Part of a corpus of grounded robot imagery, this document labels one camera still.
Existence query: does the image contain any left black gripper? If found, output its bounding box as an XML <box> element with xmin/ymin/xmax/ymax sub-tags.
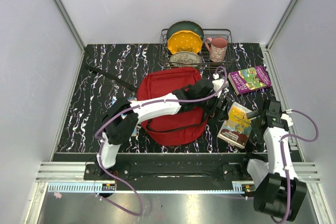
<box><xmin>195</xmin><ymin>90</ymin><xmax>229</xmax><ymax>122</ymax></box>

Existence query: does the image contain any yellow paperback book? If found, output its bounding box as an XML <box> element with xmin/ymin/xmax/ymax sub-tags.
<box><xmin>217</xmin><ymin>102</ymin><xmax>252</xmax><ymax>149</ymax></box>

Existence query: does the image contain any black wire dish rack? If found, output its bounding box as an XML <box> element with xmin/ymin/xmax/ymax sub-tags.
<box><xmin>160</xmin><ymin>28</ymin><xmax>234</xmax><ymax>69</ymax></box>

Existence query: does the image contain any red student backpack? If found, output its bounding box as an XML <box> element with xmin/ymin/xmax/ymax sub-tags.
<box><xmin>136</xmin><ymin>67</ymin><xmax>208</xmax><ymax>146</ymax></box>

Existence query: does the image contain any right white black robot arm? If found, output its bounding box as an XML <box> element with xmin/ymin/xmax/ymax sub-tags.
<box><xmin>238</xmin><ymin>99</ymin><xmax>307</xmax><ymax>222</ymax></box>

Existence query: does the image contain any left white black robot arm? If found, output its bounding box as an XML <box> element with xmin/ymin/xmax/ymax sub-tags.
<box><xmin>94</xmin><ymin>78</ymin><xmax>228</xmax><ymax>180</ymax></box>

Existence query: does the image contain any purple treehouse paperback book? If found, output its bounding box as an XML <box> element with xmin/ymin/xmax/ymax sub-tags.
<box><xmin>228</xmin><ymin>66</ymin><xmax>271</xmax><ymax>95</ymax></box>

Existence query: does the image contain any grey patterned small plate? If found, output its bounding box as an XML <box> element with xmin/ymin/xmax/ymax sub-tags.
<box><xmin>170</xmin><ymin>51</ymin><xmax>202</xmax><ymax>67</ymax></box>

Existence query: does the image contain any pink patterned mug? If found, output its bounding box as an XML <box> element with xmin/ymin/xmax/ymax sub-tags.
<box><xmin>205</xmin><ymin>37</ymin><xmax>228</xmax><ymax>63</ymax></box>

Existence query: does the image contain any yellow dotted plate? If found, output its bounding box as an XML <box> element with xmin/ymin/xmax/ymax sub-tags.
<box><xmin>167</xmin><ymin>30</ymin><xmax>203</xmax><ymax>54</ymax></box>

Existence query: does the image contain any dark green plate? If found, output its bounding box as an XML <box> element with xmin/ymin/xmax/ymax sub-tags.
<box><xmin>166</xmin><ymin>20</ymin><xmax>204</xmax><ymax>40</ymax></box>

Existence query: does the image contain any blue comic paperback book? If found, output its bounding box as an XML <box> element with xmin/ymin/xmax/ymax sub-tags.
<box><xmin>106</xmin><ymin>97</ymin><xmax>138</xmax><ymax>142</ymax></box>

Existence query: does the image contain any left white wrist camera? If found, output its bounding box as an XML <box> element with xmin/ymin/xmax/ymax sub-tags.
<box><xmin>212</xmin><ymin>73</ymin><xmax>229</xmax><ymax>97</ymax></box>

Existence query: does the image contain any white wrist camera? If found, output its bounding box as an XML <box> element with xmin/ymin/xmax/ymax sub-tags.
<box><xmin>280</xmin><ymin>109</ymin><xmax>293</xmax><ymax>127</ymax></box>
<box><xmin>212</xmin><ymin>73</ymin><xmax>229</xmax><ymax>97</ymax></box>

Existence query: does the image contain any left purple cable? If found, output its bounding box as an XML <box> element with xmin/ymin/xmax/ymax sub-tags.
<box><xmin>94</xmin><ymin>66</ymin><xmax>228</xmax><ymax>217</ymax></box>

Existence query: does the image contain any purple cable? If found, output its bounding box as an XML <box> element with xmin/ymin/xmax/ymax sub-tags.
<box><xmin>217</xmin><ymin>109</ymin><xmax>319</xmax><ymax>224</ymax></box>
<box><xmin>94</xmin><ymin>66</ymin><xmax>228</xmax><ymax>217</ymax></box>

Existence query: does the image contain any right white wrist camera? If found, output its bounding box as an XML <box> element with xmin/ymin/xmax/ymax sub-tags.
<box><xmin>280</xmin><ymin>109</ymin><xmax>293</xmax><ymax>127</ymax></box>

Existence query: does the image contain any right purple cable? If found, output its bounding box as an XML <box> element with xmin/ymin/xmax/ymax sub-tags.
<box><xmin>217</xmin><ymin>109</ymin><xmax>319</xmax><ymax>224</ymax></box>

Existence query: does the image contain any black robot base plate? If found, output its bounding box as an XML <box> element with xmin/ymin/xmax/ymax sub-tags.
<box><xmin>83</xmin><ymin>153</ymin><xmax>271</xmax><ymax>183</ymax></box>

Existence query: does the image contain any aluminium frame rail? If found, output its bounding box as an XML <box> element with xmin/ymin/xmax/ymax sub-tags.
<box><xmin>36</xmin><ymin>0</ymin><xmax>87</xmax><ymax>51</ymax></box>

